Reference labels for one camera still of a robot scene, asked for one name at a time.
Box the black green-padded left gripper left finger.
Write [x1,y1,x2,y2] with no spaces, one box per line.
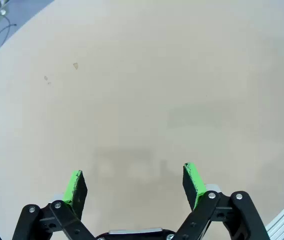
[11,170,95,240]

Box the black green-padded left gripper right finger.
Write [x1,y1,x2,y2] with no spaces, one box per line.
[174,162,270,240]

